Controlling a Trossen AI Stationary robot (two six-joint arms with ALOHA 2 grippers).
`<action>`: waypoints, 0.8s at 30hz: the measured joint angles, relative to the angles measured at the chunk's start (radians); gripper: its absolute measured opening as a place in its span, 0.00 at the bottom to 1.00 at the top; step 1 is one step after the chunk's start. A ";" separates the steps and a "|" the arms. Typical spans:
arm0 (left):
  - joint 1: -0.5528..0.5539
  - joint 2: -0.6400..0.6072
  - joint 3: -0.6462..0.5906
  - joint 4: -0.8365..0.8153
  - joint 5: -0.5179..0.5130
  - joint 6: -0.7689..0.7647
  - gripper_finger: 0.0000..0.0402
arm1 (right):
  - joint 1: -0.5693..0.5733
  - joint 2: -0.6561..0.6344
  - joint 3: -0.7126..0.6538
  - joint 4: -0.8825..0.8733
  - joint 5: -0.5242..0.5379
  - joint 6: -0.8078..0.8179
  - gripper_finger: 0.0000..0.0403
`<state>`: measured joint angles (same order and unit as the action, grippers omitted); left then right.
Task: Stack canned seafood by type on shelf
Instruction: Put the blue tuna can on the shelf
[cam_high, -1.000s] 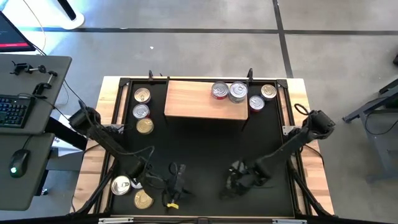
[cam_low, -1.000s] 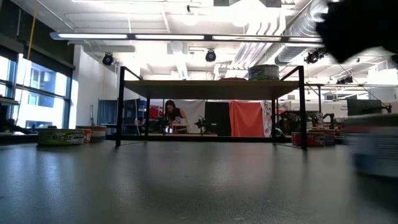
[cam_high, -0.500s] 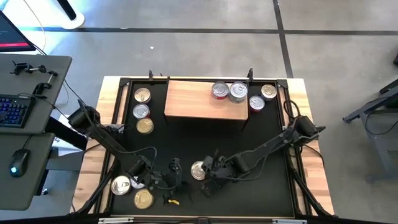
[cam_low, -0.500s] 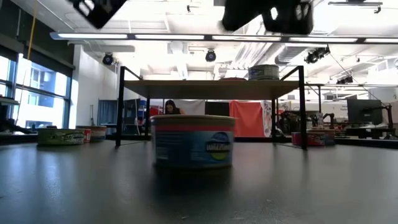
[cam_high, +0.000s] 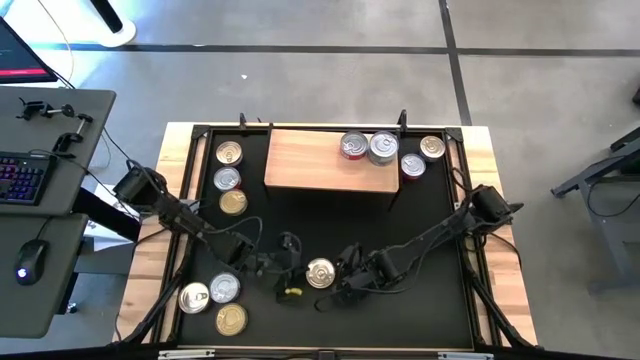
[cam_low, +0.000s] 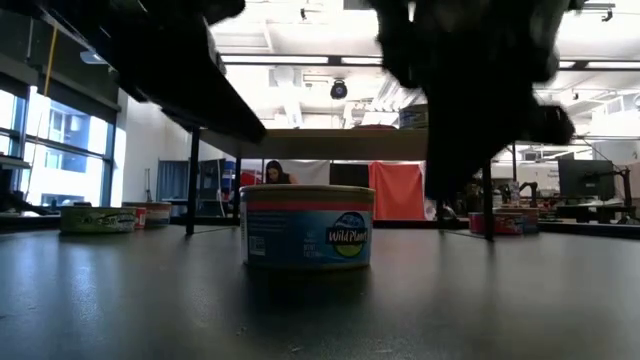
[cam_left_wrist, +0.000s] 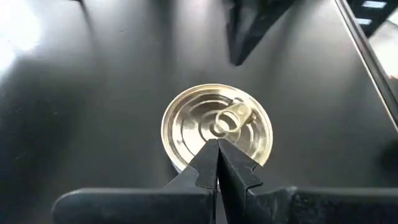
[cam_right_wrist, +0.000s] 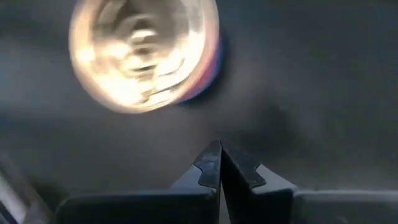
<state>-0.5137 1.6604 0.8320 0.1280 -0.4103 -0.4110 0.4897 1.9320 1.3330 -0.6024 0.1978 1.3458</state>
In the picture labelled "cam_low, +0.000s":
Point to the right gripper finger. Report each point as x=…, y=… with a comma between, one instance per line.
x=547, y=125
x=460, y=150

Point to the black background robot arm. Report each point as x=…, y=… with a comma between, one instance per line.
x=530, y=187

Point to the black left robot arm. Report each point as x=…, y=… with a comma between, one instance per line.
x=175, y=75

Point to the wooden shelf with black legs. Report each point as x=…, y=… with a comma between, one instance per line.
x=325, y=145

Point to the striped label seafood can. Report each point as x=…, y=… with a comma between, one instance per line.
x=159, y=215

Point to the dark computer monitor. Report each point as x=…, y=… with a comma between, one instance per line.
x=585, y=179

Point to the orange hanging cloth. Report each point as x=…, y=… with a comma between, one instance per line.
x=397, y=190

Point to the background desk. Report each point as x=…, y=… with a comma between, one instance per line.
x=595, y=206

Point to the black upright panel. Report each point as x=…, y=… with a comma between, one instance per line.
x=350, y=175

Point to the black ceiling spotlight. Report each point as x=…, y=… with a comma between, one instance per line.
x=338, y=90

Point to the white backdrop cloth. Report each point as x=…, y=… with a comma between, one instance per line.
x=312, y=172

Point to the long ceiling light fixture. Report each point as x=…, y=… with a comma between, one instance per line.
x=300, y=59

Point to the red bag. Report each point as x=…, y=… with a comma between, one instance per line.
x=248, y=179

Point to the black equipment rack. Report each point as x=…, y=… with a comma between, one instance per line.
x=212, y=185

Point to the blue curtain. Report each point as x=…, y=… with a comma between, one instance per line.
x=170, y=180

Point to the black table mat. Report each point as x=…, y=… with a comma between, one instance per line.
x=150, y=300

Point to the large window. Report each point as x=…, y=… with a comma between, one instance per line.
x=65, y=150

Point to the grey side desk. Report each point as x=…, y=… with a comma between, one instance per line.
x=12, y=162

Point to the black table frame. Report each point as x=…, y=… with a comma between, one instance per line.
x=410, y=224

